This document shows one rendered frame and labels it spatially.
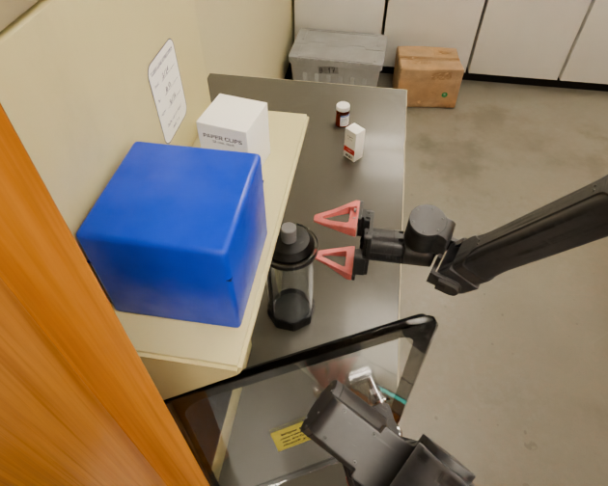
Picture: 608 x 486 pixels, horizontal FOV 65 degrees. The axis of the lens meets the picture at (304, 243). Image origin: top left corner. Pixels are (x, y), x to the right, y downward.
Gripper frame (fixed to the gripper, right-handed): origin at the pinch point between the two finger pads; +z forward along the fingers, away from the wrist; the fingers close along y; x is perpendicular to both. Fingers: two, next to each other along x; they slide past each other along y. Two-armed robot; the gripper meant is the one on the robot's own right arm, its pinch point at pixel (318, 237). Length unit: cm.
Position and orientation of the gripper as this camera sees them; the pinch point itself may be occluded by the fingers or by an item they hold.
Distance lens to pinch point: 83.8
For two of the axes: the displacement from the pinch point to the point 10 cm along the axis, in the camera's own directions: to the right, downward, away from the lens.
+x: -1.6, 7.4, -6.5
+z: -9.9, -1.1, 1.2
